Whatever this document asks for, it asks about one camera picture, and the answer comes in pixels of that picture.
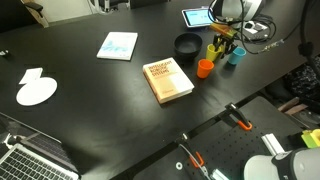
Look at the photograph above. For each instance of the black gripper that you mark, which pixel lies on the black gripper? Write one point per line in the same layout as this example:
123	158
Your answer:
226	38

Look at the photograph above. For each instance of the yellow plastic cup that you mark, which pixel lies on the yellow plastic cup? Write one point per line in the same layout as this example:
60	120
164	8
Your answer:
210	53

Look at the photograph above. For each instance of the blue plastic cup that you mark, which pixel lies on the blue plastic cup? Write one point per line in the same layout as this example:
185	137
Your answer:
236	57

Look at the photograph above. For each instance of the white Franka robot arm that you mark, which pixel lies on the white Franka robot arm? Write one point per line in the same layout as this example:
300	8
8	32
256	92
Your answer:
263	166

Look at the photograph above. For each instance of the orange plastic cup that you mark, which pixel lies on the orange plastic cup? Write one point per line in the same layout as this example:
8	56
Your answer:
205	68

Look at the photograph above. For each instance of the black bowl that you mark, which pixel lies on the black bowl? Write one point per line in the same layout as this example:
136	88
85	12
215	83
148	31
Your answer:
187	45

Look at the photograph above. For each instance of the white framed tablet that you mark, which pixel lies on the white framed tablet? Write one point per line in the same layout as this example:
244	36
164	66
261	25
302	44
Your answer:
196	16

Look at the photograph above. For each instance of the orange robotics textbook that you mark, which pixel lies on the orange robotics textbook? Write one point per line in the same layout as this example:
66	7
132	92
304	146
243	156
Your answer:
168	80

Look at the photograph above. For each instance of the orange black bar clamp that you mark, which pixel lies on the orange black bar clamp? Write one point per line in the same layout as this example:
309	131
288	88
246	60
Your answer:
238	116
195	158

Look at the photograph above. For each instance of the black perforated mounting board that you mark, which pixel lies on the black perforated mounting board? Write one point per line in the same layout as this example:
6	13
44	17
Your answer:
233	146

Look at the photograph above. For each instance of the pale blue book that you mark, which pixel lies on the pale blue book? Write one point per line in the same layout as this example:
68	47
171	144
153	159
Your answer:
117	46

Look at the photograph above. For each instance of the short aluminium bar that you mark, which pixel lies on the short aluminium bar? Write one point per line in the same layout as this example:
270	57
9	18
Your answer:
272	144

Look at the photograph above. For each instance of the lime green block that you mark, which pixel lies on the lime green block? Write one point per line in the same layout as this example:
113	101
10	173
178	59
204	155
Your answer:
311	138

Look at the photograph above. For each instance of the round white paper plate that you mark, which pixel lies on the round white paper plate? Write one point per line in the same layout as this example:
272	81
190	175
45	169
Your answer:
36	91

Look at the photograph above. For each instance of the white paper napkin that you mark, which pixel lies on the white paper napkin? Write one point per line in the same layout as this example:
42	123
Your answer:
30	75

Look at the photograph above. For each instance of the open silver laptop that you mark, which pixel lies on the open silver laptop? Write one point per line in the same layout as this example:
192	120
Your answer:
30	163

